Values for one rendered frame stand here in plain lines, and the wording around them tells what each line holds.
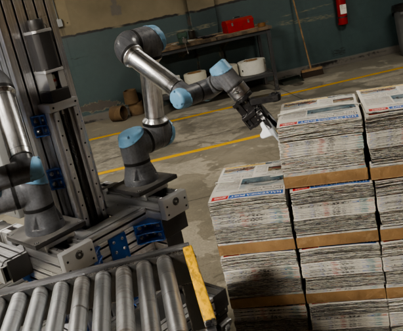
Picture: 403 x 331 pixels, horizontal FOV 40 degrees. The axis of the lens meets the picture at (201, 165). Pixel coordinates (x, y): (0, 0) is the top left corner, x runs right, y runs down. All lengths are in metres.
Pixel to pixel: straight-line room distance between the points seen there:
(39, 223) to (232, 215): 0.71
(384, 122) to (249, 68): 6.23
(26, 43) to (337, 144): 1.24
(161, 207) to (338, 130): 0.82
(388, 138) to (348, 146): 0.13
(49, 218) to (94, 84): 6.46
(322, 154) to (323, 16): 7.14
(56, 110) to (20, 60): 0.23
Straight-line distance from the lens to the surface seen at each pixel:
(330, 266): 2.10
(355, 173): 1.97
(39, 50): 2.25
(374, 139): 1.94
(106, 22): 8.46
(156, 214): 2.37
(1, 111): 1.98
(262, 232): 2.06
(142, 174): 2.39
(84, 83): 8.53
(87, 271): 1.81
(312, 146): 1.94
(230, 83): 2.04
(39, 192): 2.13
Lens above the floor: 1.55
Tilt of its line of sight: 17 degrees down
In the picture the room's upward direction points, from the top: 12 degrees counter-clockwise
